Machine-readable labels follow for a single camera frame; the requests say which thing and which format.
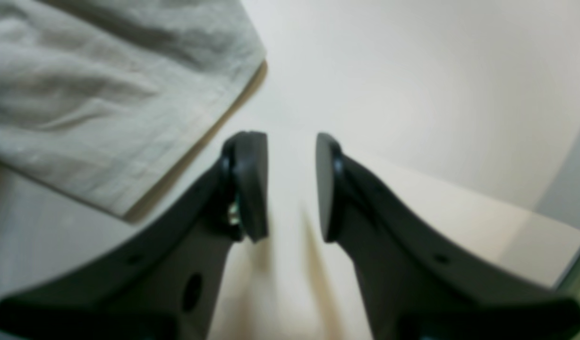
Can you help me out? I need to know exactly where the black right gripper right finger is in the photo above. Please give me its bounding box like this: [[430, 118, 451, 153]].
[[316, 133, 580, 340]]

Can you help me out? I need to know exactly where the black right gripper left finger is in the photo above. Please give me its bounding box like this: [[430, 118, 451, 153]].
[[0, 131, 268, 340]]

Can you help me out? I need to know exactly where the grey t-shirt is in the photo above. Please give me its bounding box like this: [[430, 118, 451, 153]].
[[0, 0, 266, 217]]

